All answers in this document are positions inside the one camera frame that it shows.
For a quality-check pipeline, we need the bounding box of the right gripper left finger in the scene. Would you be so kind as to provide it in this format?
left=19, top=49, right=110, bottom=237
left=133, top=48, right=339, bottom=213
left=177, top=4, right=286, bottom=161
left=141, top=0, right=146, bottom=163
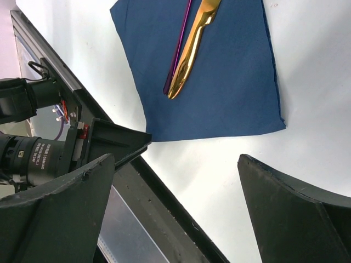
left=1, top=154, right=115, bottom=262

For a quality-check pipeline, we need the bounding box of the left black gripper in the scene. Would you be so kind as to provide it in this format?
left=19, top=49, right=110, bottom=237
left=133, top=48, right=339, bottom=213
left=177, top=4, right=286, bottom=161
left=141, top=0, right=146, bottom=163
left=26, top=118, right=152, bottom=186

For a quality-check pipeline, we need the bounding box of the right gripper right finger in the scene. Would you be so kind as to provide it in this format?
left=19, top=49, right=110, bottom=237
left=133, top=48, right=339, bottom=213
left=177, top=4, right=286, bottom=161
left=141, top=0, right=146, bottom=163
left=237, top=154, right=350, bottom=262

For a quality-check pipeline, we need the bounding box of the purple spoon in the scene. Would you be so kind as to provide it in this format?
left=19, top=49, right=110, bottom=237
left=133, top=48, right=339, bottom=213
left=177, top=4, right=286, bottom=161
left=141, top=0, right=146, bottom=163
left=163, top=0, right=192, bottom=95

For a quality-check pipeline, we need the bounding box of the dark blue paper napkin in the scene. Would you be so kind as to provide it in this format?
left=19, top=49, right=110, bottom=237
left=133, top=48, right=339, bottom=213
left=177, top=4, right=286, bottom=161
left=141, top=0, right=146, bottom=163
left=110, top=1, right=286, bottom=142

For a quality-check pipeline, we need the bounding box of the gold knife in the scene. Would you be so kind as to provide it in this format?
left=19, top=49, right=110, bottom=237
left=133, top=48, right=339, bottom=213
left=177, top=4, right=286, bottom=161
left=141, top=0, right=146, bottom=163
left=167, top=1, right=220, bottom=99

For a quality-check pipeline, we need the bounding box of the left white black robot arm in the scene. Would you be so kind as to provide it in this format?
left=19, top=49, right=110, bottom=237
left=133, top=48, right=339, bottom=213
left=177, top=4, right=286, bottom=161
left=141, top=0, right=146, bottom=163
left=1, top=78, right=151, bottom=192

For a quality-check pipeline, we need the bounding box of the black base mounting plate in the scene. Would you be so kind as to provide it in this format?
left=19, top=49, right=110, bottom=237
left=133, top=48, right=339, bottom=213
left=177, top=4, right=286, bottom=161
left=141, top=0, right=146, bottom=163
left=41, top=57, right=231, bottom=263

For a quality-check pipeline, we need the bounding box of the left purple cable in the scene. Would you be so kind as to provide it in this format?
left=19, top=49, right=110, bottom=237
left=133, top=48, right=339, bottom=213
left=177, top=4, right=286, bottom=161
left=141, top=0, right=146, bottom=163
left=53, top=120, right=69, bottom=141

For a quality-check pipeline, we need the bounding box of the aluminium rail frame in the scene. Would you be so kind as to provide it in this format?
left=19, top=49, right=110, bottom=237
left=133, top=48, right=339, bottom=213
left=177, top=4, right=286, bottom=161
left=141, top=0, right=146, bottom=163
left=10, top=10, right=84, bottom=91

